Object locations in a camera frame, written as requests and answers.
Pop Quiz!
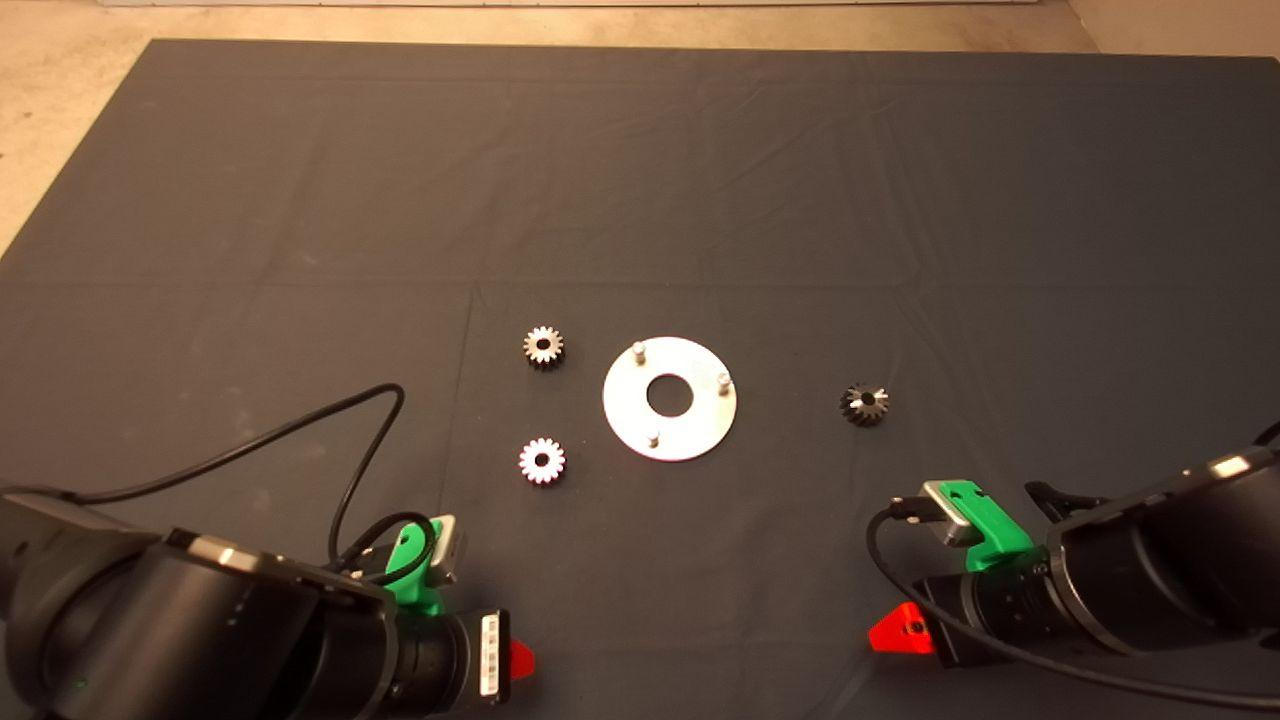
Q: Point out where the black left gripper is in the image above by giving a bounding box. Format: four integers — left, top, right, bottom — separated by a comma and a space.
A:
395, 608, 536, 720

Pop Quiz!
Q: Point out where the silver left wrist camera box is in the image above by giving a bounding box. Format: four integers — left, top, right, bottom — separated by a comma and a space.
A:
430, 515, 468, 586

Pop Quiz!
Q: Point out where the dark grey table cloth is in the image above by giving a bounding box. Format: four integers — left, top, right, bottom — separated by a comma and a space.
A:
0, 38, 1280, 720

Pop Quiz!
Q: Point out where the green right camera mount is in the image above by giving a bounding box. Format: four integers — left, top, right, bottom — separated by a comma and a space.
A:
945, 480, 1036, 573

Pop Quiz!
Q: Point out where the black left camera cable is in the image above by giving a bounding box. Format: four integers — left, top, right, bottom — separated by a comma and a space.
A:
60, 383, 441, 586

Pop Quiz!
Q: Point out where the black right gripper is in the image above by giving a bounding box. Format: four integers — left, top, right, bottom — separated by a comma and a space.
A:
868, 560, 1076, 669

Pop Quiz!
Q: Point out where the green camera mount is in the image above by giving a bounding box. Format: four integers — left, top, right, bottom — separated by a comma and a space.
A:
385, 520, 446, 616
945, 480, 1036, 573

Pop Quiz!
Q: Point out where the green left camera mount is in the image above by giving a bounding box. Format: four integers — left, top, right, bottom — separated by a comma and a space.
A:
385, 520, 446, 616

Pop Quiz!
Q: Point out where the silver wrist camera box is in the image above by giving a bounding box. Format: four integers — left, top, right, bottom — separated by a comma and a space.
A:
920, 480, 986, 548
430, 515, 468, 586

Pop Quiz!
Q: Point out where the steel planetary gear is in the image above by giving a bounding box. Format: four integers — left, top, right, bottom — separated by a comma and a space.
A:
518, 437, 568, 487
839, 381, 891, 428
522, 325, 566, 369

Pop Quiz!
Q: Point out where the round metal carrier plate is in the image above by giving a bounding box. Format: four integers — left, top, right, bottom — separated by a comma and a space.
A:
602, 336, 739, 463

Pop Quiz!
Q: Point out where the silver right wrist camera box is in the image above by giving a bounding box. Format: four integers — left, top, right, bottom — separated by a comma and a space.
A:
920, 480, 986, 548

